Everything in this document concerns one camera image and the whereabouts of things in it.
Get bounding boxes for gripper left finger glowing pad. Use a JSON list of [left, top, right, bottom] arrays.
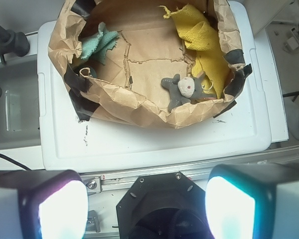
[[0, 170, 89, 239]]

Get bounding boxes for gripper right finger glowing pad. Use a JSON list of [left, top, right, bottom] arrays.
[[205, 163, 299, 239]]

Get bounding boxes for gray plush animal toy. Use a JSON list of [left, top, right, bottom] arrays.
[[161, 73, 217, 112]]

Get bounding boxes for white plastic bin lid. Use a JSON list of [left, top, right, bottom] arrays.
[[37, 1, 272, 173]]

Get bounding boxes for clear plastic container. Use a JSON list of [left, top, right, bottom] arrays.
[[0, 55, 40, 150]]

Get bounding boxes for white plug adapter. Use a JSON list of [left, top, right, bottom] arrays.
[[284, 27, 299, 53]]

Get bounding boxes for green cloth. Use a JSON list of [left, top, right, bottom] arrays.
[[80, 22, 119, 65]]

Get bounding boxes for brown paper bag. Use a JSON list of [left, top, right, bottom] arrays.
[[48, 0, 252, 129]]

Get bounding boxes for yellow cloth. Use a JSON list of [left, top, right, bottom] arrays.
[[161, 4, 230, 99]]

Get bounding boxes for metal corner bracket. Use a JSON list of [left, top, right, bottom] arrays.
[[86, 210, 101, 233]]

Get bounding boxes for aluminum frame rail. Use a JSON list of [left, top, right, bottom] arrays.
[[81, 145, 299, 239]]

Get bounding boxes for black cable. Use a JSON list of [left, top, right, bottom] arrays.
[[0, 151, 32, 171]]

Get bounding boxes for black octagonal mount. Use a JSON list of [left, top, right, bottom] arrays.
[[116, 172, 213, 239]]

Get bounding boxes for black knob handle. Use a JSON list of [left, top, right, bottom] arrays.
[[0, 26, 30, 65]]

